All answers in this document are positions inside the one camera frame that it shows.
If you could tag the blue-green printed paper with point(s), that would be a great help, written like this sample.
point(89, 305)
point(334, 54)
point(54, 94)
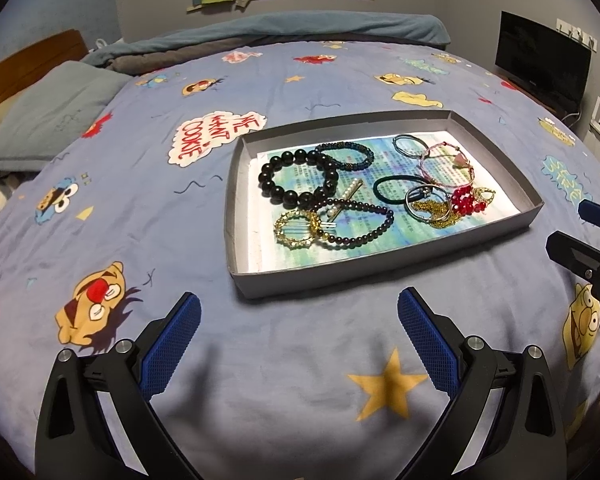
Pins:
point(405, 240)

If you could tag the grey pillow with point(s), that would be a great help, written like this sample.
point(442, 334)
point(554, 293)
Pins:
point(45, 115)

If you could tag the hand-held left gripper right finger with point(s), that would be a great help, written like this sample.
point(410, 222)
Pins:
point(427, 342)

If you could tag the gold round hair clip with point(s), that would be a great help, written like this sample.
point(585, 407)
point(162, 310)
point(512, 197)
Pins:
point(278, 230)

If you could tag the grey blanket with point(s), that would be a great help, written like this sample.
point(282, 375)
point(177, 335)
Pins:
point(145, 62)

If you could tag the black monitor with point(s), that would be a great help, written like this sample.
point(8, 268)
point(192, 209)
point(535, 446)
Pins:
point(540, 60)

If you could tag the grey cardboard tray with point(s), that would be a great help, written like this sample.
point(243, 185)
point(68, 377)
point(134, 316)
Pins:
point(380, 260)

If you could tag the wooden headboard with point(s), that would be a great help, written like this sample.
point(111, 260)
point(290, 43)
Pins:
point(25, 65)

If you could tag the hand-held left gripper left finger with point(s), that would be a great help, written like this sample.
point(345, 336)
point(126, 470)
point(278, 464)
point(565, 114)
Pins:
point(172, 345)

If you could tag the gold bar hair clip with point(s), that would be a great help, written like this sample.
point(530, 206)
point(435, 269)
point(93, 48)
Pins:
point(350, 191)

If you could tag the blue cartoon printed bed sheet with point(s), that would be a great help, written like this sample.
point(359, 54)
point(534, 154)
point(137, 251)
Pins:
point(305, 360)

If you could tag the teal blanket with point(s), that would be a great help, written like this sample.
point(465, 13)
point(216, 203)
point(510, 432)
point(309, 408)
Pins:
point(280, 30)

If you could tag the white wall power strip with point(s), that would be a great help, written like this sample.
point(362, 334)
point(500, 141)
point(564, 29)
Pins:
point(577, 34)

